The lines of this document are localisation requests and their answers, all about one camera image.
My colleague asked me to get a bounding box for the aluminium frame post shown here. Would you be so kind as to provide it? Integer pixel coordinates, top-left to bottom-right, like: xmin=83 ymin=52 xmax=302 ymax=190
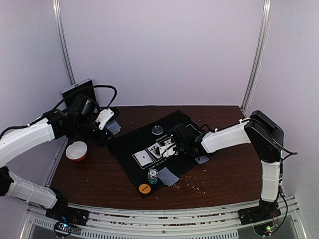
xmin=52 ymin=0 xmax=75 ymax=85
xmin=241 ymin=0 xmax=273 ymax=114

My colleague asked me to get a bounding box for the blue playing card deck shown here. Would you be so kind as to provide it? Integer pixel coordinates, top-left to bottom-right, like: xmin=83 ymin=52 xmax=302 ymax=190
xmin=105 ymin=120 xmax=121 ymax=135

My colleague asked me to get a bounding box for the ace of diamonds card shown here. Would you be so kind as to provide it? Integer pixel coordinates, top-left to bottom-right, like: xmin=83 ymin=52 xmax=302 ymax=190
xmin=133 ymin=150 xmax=153 ymax=167

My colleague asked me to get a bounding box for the ten of diamonds card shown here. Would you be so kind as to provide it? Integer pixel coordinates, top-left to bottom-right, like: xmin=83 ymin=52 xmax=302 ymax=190
xmin=164 ymin=139 xmax=174 ymax=147

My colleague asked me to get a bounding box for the multicolour poker chip stack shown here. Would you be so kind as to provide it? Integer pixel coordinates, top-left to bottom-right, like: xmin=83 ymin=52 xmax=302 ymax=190
xmin=148 ymin=168 xmax=158 ymax=185

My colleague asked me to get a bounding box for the black braided cable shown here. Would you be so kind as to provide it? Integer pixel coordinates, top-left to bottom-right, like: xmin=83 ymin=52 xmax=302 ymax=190
xmin=44 ymin=84 xmax=118 ymax=118

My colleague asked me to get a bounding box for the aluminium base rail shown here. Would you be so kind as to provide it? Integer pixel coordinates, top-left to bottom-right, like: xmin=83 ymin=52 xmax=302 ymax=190
xmin=23 ymin=195 xmax=304 ymax=239

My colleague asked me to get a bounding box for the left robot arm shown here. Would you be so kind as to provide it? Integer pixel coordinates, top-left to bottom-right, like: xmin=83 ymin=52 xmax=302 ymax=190
xmin=0 ymin=95 xmax=119 ymax=221

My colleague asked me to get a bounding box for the orange big blind button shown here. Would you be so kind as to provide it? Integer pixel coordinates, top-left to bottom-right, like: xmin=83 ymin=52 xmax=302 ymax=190
xmin=138 ymin=184 xmax=151 ymax=194

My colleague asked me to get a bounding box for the black poker mat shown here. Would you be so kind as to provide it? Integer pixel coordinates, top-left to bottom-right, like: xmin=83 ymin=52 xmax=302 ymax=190
xmin=107 ymin=110 xmax=199 ymax=198

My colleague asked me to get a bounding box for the clear dealer button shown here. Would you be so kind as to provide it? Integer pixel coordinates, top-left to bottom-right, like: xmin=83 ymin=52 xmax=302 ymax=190
xmin=152 ymin=125 xmax=163 ymax=135

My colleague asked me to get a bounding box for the queen face card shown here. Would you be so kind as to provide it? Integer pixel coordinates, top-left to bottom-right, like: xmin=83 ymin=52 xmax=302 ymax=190
xmin=147 ymin=143 xmax=161 ymax=159

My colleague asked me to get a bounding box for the orange white bowl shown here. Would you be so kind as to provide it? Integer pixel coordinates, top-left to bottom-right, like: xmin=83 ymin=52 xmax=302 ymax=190
xmin=65 ymin=141 xmax=88 ymax=162

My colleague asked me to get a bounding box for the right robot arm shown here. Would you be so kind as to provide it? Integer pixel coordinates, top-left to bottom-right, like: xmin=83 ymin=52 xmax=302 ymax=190
xmin=156 ymin=110 xmax=284 ymax=220

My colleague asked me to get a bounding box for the dealt playing card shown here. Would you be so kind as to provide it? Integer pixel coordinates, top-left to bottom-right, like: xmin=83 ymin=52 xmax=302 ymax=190
xmin=163 ymin=172 xmax=179 ymax=187
xmin=158 ymin=167 xmax=179 ymax=187
xmin=195 ymin=156 xmax=209 ymax=164

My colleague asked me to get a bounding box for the aluminium frame post right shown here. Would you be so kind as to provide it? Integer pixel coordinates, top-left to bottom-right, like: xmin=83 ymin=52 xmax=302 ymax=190
xmin=241 ymin=0 xmax=273 ymax=114

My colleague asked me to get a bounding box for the aluminium poker chip case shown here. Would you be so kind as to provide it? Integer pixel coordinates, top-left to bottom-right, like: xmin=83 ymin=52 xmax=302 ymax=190
xmin=60 ymin=78 xmax=96 ymax=108

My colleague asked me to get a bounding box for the aluminium frame post left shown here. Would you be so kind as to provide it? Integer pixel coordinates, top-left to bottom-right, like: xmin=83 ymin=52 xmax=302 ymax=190
xmin=52 ymin=0 xmax=75 ymax=85

